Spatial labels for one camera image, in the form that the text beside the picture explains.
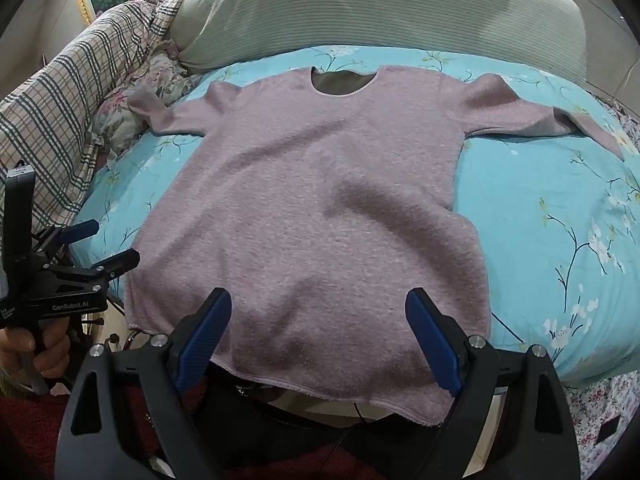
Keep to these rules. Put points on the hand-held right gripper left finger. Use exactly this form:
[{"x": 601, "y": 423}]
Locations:
[{"x": 207, "y": 332}]

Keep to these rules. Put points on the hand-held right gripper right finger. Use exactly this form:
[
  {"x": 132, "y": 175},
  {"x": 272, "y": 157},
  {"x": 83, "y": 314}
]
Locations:
[{"x": 434, "y": 340}]

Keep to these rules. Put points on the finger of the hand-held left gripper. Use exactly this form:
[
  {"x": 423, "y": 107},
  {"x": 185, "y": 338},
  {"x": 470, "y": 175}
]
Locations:
[
  {"x": 117, "y": 262},
  {"x": 75, "y": 232}
]

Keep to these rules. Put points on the pink fuzzy sweater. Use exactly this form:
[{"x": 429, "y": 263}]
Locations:
[{"x": 310, "y": 210}]

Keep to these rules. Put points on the person's left hand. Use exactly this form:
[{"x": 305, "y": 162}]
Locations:
[{"x": 50, "y": 355}]

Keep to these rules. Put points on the red cloth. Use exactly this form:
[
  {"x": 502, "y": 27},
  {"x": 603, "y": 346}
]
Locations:
[{"x": 30, "y": 425}]

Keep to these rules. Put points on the blue floral bed sheet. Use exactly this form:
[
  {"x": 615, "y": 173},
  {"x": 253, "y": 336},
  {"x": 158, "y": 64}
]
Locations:
[{"x": 540, "y": 260}]

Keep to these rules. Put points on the floral ruffled quilt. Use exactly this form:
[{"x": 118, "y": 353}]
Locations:
[{"x": 130, "y": 105}]

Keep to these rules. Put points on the plaid blanket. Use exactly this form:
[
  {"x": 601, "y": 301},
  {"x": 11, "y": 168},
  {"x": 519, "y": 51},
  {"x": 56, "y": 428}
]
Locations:
[{"x": 60, "y": 90}]

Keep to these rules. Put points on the small-flowered bed skirt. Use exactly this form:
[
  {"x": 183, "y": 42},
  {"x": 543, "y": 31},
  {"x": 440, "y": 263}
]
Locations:
[{"x": 597, "y": 410}]

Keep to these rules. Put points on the grey-green striped pillow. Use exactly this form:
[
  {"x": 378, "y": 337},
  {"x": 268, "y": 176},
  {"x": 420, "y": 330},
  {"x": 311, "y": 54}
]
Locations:
[{"x": 375, "y": 10}]

